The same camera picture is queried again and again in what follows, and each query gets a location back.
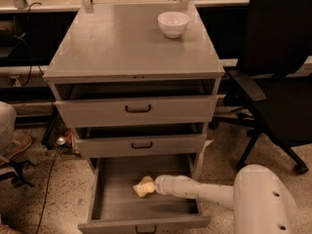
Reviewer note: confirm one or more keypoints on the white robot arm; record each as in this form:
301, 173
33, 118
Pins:
260, 201

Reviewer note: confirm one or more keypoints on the grey drawer cabinet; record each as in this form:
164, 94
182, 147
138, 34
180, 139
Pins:
123, 43

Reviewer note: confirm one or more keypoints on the yellow sponge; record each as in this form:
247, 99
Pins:
139, 192

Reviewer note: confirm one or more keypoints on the white ceramic bowl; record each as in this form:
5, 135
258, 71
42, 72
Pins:
173, 24

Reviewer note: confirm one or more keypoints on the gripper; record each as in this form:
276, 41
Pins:
163, 183

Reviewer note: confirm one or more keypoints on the black office chair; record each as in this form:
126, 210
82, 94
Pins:
277, 42

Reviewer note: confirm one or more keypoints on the grey bottom drawer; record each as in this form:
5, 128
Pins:
116, 209

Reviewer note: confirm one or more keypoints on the person's leg in trousers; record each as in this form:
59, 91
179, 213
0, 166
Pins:
7, 125

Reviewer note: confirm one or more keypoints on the grey drawer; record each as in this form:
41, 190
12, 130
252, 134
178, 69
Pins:
141, 140
110, 105
116, 209

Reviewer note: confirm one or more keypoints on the wall power outlet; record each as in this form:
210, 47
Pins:
15, 81

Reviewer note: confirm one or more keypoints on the grey top drawer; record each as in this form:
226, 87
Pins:
110, 105

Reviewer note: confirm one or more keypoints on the grey middle drawer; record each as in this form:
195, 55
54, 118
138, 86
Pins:
141, 140

